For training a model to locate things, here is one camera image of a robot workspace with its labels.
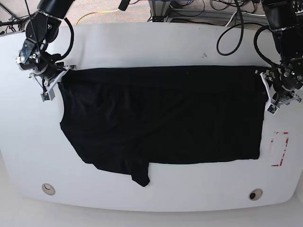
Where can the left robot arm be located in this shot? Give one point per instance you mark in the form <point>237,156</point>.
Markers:
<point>285,22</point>

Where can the table grommet hole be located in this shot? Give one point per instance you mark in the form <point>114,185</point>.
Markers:
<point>255,194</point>
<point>48,189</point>

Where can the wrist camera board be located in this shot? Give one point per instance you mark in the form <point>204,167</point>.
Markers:
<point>48,96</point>
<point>272,109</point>

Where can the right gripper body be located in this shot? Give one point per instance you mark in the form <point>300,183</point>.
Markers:
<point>49,76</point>

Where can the black T-shirt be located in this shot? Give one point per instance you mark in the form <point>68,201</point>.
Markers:
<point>122,119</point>

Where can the red tape rectangle marking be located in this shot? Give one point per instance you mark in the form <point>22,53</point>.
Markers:
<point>277,149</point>

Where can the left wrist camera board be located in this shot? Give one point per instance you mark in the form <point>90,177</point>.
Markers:
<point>272,109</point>

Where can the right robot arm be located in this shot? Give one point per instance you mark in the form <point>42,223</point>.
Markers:
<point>42,29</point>

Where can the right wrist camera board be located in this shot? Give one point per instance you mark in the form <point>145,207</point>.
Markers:
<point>48,96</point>

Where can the aluminium frame post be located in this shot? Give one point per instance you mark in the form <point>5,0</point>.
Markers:
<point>160,10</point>

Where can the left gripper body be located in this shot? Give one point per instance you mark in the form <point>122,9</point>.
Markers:
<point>281,87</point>

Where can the black tripod stand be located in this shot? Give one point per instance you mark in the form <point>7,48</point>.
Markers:
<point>10,22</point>

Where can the right table grommet hole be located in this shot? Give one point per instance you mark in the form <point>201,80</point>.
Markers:
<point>255,194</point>

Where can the left table grommet hole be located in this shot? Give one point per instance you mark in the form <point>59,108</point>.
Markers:
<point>48,189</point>

